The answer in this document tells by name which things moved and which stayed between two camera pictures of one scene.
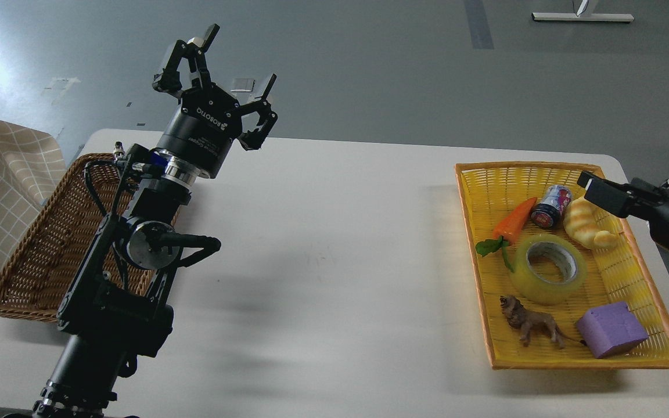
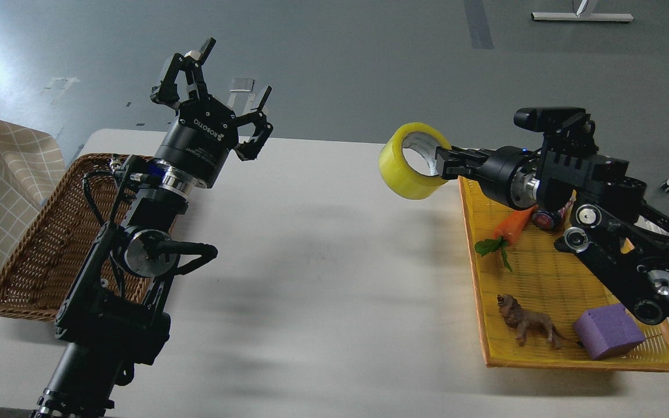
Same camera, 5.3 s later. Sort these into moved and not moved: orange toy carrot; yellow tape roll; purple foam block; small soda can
Moved: yellow tape roll
Not moved: small soda can; purple foam block; orange toy carrot
